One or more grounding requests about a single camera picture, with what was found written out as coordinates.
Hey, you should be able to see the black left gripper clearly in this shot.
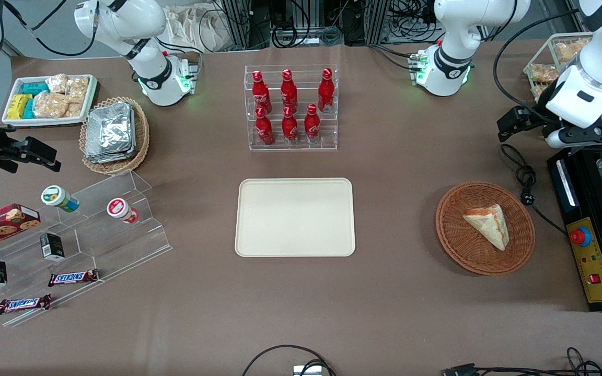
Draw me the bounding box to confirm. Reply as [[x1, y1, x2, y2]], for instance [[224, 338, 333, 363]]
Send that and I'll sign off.
[[497, 106, 561, 143]]

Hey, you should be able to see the triangular sandwich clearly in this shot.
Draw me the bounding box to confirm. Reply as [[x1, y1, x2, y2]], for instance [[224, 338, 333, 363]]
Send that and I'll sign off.
[[462, 204, 511, 252]]

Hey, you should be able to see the white rectangular snack tray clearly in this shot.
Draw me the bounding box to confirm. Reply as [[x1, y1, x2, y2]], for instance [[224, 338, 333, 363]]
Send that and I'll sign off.
[[2, 74, 99, 127]]

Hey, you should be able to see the oval light wicker basket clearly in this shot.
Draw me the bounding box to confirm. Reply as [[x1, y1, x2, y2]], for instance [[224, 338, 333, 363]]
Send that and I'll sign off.
[[79, 96, 151, 175]]

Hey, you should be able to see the round brown wicker basket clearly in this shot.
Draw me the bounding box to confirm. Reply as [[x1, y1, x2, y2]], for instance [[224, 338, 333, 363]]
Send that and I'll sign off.
[[435, 181, 536, 276]]

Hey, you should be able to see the cream rectangular serving tray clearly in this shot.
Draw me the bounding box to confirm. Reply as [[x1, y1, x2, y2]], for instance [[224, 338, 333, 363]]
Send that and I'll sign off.
[[235, 178, 356, 258]]

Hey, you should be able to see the green lid yoghurt cup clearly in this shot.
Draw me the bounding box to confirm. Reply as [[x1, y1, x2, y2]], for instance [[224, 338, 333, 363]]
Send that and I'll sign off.
[[41, 185, 80, 213]]

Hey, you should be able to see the yellow snack pack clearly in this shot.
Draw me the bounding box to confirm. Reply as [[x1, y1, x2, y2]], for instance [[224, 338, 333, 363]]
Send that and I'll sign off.
[[7, 94, 33, 120]]

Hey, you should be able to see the silver foil packs stack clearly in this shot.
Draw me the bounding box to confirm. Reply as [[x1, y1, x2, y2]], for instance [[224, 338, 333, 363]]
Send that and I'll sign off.
[[85, 102, 137, 164]]

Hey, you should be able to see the red lid yoghurt cup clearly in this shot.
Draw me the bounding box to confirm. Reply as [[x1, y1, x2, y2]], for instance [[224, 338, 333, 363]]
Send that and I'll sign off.
[[106, 197, 140, 225]]

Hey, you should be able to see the black appliance with yellow panel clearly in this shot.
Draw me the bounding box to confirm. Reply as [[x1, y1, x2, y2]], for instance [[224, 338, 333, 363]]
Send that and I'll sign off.
[[547, 144, 602, 313]]

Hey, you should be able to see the clear acrylic step shelf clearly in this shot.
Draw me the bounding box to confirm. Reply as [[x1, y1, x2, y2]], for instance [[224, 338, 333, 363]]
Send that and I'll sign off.
[[0, 170, 173, 328]]

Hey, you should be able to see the brown Snickers bar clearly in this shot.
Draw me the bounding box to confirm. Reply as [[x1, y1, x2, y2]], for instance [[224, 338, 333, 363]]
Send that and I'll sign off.
[[0, 294, 52, 315], [48, 269, 100, 288]]

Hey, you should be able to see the red emergency stop button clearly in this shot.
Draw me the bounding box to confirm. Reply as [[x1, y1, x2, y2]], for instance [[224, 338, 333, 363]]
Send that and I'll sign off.
[[569, 226, 593, 248]]

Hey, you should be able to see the red cola bottle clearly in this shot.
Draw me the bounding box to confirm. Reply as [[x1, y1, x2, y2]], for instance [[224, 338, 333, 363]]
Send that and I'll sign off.
[[282, 106, 299, 143], [252, 70, 272, 114], [255, 107, 275, 146], [318, 68, 335, 113], [304, 103, 321, 143], [281, 69, 298, 113]]

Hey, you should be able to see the white canvas bag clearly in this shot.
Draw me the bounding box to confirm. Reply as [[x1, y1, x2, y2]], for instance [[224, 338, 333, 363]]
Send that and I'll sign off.
[[164, 3, 229, 53]]

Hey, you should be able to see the clear acrylic bottle rack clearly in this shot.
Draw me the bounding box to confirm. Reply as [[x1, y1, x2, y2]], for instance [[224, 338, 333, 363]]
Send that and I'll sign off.
[[244, 64, 339, 152]]

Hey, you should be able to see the black power cable with plug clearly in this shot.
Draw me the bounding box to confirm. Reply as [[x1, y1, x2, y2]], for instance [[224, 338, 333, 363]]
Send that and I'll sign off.
[[500, 144, 568, 236]]

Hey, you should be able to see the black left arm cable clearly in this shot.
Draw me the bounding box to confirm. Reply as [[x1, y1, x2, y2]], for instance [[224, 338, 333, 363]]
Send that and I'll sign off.
[[492, 9, 582, 125]]

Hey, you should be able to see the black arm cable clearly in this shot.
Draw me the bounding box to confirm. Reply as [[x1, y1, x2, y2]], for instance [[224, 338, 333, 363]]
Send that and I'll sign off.
[[492, 9, 582, 125], [2, 0, 99, 57]]

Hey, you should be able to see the white wire rack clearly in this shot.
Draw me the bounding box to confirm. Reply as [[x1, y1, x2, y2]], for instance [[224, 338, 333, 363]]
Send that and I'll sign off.
[[523, 32, 594, 105]]

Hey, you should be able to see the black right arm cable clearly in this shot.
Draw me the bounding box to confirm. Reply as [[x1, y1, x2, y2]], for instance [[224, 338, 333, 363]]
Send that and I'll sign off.
[[2, 0, 99, 57]]

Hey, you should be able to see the black cable with connector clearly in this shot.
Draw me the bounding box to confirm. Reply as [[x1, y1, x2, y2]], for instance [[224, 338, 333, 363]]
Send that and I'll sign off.
[[442, 347, 602, 376]]

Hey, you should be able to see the black looped cable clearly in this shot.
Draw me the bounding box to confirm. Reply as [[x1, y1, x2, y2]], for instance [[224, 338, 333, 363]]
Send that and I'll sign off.
[[242, 344, 338, 376]]

